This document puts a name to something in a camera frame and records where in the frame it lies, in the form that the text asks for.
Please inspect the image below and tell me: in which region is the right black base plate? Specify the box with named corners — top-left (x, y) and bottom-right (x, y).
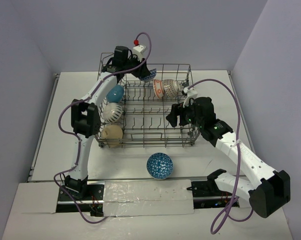
top-left (186, 180), bottom-right (232, 209)

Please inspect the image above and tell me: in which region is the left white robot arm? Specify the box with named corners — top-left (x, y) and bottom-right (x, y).
top-left (64, 44), bottom-right (156, 200)

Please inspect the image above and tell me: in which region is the orange floral bowl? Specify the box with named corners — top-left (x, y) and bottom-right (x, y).
top-left (153, 79), bottom-right (165, 99)

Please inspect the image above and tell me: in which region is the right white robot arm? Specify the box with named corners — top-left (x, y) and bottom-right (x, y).
top-left (166, 97), bottom-right (291, 218)

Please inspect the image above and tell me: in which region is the yellow bowl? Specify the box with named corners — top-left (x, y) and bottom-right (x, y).
top-left (100, 124), bottom-right (123, 148)

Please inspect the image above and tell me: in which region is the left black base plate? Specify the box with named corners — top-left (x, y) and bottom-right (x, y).
top-left (56, 184), bottom-right (105, 217)

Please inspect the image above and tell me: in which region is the red patterned bowl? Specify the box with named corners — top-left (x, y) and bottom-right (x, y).
top-left (139, 68), bottom-right (157, 83)

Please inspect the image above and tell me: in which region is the grey patterned bowl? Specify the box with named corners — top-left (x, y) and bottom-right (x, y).
top-left (162, 79), bottom-right (180, 98)

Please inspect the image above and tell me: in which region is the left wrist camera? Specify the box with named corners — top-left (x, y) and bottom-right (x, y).
top-left (131, 39), bottom-right (147, 62)

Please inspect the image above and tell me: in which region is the plain blue bowl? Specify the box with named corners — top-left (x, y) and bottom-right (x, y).
top-left (106, 85), bottom-right (124, 103)

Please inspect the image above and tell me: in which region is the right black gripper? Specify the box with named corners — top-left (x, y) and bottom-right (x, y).
top-left (165, 97), bottom-right (204, 128)

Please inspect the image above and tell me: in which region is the blue patterned bowl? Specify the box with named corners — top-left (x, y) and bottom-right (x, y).
top-left (146, 152), bottom-right (174, 180)

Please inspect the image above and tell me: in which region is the grey wire dish rack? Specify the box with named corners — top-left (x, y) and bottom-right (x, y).
top-left (95, 63), bottom-right (200, 148)

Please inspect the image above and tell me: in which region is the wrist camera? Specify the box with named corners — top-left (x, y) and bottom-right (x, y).
top-left (131, 39), bottom-right (147, 62)
top-left (182, 86), bottom-right (198, 108)

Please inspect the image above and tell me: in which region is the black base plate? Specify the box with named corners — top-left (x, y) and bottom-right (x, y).
top-left (56, 184), bottom-right (105, 217)
top-left (186, 180), bottom-right (232, 209)

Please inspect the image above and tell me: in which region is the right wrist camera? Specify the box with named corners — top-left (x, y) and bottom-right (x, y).
top-left (182, 86), bottom-right (198, 108)

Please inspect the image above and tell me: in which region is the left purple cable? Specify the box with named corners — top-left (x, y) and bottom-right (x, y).
top-left (53, 31), bottom-right (153, 224)

